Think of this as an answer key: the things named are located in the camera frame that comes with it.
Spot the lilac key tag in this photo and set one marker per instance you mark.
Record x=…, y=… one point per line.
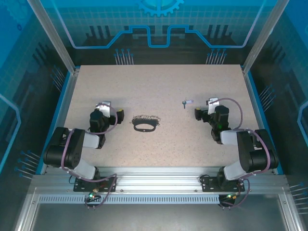
x=190, y=101

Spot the aluminium frame post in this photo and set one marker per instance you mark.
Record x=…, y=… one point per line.
x=261, y=41
x=57, y=41

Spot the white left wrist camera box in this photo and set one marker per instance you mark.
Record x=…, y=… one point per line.
x=104, y=107

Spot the wide aluminium base rail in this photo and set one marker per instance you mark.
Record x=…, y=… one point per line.
x=156, y=178

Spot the aluminium lower frame bar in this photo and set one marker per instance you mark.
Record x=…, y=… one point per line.
x=292, y=211
x=25, y=211

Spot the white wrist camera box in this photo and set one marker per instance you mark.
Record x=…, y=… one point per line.
x=212, y=103
x=104, y=107

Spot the small green-lit connector board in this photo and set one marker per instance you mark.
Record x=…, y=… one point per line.
x=91, y=195
x=232, y=196

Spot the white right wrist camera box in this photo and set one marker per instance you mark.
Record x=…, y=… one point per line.
x=212, y=103

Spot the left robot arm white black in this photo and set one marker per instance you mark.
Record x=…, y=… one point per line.
x=60, y=149

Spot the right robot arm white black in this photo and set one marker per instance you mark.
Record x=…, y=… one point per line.
x=245, y=154

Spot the blue-edged aluminium side rail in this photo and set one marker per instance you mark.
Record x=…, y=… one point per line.
x=258, y=108
x=59, y=108

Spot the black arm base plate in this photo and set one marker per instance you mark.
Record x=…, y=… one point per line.
x=208, y=185
x=80, y=186

